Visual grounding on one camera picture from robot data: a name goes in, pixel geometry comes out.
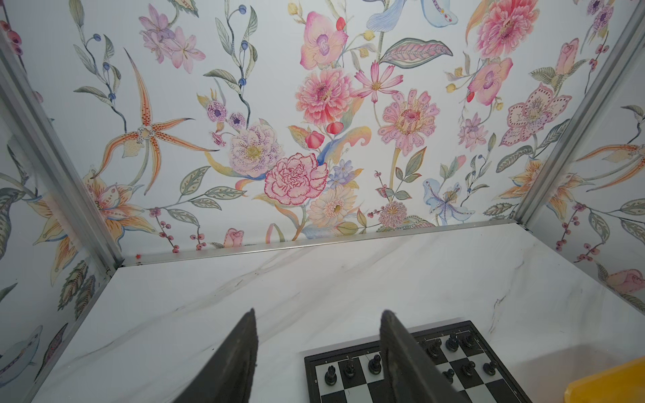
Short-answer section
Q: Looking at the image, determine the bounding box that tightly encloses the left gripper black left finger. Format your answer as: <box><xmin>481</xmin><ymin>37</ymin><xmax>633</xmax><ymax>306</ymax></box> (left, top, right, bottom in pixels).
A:
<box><xmin>174</xmin><ymin>309</ymin><xmax>259</xmax><ymax>403</ymax></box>

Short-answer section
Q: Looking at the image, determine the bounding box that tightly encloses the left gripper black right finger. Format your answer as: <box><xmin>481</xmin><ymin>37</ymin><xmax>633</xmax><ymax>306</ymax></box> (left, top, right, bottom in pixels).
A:
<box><xmin>380</xmin><ymin>310</ymin><xmax>465</xmax><ymax>403</ymax></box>

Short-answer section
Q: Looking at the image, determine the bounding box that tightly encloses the black and white chessboard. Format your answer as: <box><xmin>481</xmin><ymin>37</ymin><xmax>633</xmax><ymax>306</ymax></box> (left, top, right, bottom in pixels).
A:
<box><xmin>304</xmin><ymin>321</ymin><xmax>530</xmax><ymax>403</ymax></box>

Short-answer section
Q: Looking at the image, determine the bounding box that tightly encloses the yellow plastic tray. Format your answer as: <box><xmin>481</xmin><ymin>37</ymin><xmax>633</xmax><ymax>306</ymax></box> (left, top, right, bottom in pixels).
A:
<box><xmin>564</xmin><ymin>357</ymin><xmax>645</xmax><ymax>403</ymax></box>

